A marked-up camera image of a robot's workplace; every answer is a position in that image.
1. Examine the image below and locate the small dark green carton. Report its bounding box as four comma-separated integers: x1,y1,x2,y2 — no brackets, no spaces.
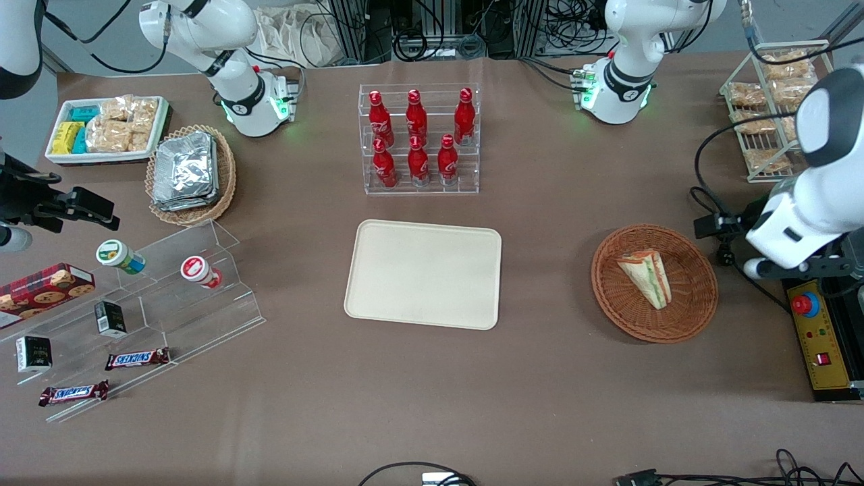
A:
94,300,128,338

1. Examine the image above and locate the black cable metal connector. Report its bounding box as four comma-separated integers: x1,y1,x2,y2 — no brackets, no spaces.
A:
739,0,864,68

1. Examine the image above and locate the brown snickers bar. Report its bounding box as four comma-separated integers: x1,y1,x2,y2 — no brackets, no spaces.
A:
38,380,110,407
105,348,171,371

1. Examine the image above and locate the white wire rack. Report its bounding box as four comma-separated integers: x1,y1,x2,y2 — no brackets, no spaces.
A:
719,39,834,183

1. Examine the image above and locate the small black white carton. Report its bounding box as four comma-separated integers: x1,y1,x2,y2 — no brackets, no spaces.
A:
16,335,53,373

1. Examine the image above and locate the black coiled cable bundle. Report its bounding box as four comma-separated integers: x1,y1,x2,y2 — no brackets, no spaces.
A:
388,0,514,63

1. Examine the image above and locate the white cup green lid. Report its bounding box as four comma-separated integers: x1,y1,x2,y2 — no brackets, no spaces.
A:
96,239,146,275

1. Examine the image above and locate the yellow emergency stop control box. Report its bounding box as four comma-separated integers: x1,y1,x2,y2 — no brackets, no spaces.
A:
766,256,864,404

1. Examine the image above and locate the clear acrylic stepped stand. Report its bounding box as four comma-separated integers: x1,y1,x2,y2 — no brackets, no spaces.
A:
0,219,266,424

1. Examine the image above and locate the silver foil pouch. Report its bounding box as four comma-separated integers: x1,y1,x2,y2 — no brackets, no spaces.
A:
154,132,215,203
152,135,221,213

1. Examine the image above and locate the round brown wicker basket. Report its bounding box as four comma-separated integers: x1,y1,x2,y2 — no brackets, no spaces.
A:
591,224,719,345

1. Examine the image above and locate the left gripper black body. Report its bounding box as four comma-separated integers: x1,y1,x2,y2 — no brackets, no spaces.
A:
741,196,770,237

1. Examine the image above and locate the red cola bottle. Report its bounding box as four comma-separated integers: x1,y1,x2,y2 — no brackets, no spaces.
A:
437,134,460,186
368,90,395,146
454,88,477,146
408,135,431,187
373,138,398,188
406,88,429,143

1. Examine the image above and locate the grey aluminium bar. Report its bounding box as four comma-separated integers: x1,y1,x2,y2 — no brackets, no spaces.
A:
820,0,864,48

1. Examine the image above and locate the black cable with black connector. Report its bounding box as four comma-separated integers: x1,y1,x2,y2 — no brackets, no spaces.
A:
614,449,864,486

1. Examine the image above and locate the yellow snack pack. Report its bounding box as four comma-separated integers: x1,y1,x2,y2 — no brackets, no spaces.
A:
51,121,85,155

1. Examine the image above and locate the black hanging arm cable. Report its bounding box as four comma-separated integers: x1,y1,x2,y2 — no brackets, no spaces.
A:
40,0,169,75
694,124,801,203

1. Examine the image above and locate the triangle sandwich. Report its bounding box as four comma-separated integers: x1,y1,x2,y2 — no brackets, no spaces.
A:
616,249,673,311

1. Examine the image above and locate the cream plastic tray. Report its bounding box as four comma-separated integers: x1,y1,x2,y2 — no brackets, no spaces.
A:
344,219,504,331

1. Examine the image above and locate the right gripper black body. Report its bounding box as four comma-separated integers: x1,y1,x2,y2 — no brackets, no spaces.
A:
0,154,63,227

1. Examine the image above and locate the red tartan cookie box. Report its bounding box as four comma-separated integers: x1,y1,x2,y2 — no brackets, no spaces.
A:
0,263,96,330

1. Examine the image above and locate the white plastic bag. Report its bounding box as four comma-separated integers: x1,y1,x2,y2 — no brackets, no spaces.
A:
259,5,338,68

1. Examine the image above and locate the black cable with white plug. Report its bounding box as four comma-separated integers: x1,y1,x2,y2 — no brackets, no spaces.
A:
358,462,477,486

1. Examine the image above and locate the white cup red lid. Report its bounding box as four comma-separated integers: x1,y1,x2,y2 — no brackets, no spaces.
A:
180,255,223,290

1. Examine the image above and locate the oval tan wicker basket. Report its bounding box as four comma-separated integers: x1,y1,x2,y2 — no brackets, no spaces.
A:
145,124,237,226

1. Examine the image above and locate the clear acrylic bottle rack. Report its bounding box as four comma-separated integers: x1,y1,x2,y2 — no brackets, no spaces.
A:
358,83,481,196

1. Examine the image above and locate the white rectangular snack tray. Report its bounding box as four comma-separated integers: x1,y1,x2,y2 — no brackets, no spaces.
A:
45,97,171,166

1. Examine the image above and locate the aluminium frame post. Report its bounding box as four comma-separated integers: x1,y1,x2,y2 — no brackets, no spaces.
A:
513,0,549,58
329,0,379,65

